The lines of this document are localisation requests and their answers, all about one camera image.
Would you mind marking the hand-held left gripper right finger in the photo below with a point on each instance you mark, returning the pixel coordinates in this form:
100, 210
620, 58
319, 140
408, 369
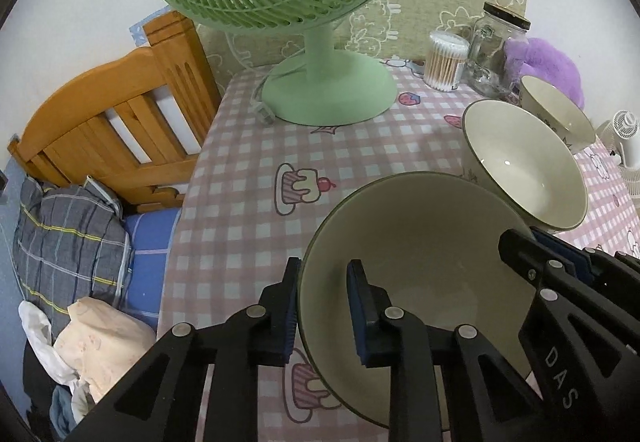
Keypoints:
357, 317

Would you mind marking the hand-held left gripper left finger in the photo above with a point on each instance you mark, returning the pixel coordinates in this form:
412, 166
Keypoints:
287, 322

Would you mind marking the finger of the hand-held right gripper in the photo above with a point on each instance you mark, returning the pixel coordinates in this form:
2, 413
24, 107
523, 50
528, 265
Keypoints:
580, 264
555, 357

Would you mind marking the floral ceramic bowl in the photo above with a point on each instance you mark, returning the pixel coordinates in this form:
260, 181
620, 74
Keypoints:
555, 102
525, 162
425, 242

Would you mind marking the pink checked cartoon tablecloth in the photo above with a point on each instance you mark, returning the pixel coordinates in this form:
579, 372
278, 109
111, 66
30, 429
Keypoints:
240, 202

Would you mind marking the white standing fan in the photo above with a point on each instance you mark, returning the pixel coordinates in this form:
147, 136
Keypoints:
627, 127

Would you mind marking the blue bed sheet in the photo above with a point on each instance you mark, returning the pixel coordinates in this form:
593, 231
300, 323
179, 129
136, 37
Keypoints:
145, 267

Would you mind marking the peach cloth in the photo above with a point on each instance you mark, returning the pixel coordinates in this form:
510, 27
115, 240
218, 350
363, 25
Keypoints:
105, 342

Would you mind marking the purple plush toy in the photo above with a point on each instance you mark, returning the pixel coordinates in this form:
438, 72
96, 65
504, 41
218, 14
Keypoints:
545, 60

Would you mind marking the glass jar with dark lid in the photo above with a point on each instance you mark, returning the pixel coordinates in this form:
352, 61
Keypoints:
492, 52

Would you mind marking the green desk fan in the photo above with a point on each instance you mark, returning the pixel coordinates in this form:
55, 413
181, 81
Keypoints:
325, 87

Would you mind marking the grey plaid pillow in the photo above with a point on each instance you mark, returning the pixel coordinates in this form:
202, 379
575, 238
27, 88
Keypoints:
65, 242

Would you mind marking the cotton swab box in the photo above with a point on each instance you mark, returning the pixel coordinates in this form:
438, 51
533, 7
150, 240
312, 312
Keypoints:
445, 62

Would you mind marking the dark blue clothing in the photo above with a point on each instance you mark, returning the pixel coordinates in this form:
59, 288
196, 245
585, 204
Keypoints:
60, 412

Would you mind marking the white cloth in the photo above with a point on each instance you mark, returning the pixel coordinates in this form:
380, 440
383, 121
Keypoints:
37, 337

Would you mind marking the wooden bed headboard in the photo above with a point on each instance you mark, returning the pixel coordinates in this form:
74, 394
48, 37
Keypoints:
100, 122

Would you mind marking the blue wall sticker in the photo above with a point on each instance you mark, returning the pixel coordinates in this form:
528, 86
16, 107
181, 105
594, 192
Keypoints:
137, 32

